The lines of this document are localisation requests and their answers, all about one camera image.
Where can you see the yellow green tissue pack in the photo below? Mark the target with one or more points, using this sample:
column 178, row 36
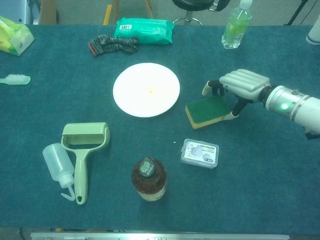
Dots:
column 12, row 37

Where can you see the white round plate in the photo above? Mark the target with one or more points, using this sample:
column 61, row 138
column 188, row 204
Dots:
column 140, row 100

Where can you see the pale green brush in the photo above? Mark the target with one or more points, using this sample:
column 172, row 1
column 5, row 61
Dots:
column 16, row 79

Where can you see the wooden frame legs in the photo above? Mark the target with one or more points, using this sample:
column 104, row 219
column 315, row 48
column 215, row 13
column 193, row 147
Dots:
column 108, row 15

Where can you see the teal wet wipes pack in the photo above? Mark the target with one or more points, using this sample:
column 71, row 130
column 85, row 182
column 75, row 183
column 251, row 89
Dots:
column 145, row 31

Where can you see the black tripod leg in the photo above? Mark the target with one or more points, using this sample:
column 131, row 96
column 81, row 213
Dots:
column 296, row 12

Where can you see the black round stool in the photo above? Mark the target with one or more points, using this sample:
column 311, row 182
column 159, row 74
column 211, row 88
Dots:
column 191, row 3

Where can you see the pale green lint roller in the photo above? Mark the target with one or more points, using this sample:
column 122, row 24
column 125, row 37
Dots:
column 85, row 131

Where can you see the clear green drink bottle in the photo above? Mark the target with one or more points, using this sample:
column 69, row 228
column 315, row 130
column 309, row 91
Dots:
column 235, row 27

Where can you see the green yellow sponge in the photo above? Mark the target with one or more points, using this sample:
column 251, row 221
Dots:
column 207, row 110

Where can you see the teal felt table cloth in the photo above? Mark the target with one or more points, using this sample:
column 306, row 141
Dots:
column 250, row 187

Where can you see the brown cardboard box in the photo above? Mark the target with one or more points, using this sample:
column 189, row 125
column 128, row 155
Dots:
column 47, row 12

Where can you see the aluminium frame rail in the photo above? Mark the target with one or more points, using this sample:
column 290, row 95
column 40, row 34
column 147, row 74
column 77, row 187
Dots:
column 160, row 236

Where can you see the orange round tape dispenser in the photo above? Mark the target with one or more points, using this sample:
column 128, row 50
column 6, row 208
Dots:
column 150, row 182

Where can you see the clear box purple label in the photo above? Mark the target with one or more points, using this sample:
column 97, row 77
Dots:
column 200, row 153

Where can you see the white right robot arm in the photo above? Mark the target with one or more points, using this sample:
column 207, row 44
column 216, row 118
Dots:
column 300, row 107

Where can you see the white cup blue band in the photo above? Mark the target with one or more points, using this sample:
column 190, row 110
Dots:
column 314, row 32

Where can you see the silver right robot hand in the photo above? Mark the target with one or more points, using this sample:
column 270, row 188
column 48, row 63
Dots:
column 246, row 81

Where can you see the grey striped knit glove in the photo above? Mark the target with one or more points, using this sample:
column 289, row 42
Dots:
column 112, row 45

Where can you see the translucent squeeze bottle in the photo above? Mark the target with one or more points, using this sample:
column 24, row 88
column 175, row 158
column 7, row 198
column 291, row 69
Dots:
column 57, row 162

